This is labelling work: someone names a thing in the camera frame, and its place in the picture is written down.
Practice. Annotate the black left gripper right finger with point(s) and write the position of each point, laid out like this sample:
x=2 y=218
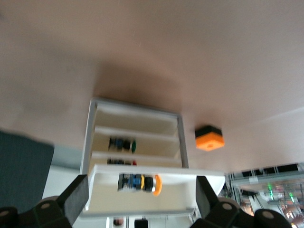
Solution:
x=205 y=197

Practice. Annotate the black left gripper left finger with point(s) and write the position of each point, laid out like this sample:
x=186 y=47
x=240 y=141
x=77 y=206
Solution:
x=76 y=197

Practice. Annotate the white plastic drawer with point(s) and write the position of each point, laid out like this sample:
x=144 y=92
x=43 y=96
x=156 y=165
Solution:
x=166 y=204
x=156 y=161
x=142 y=121
x=154 y=145

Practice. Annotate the red push button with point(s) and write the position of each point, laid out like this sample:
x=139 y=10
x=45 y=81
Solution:
x=121 y=162

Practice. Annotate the white drawer cabinet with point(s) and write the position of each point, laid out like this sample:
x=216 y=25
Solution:
x=183 y=142

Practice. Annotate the green push button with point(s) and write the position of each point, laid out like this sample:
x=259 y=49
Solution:
x=122 y=143

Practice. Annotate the orange box with black base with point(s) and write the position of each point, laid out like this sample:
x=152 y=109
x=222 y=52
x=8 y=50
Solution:
x=210 y=141

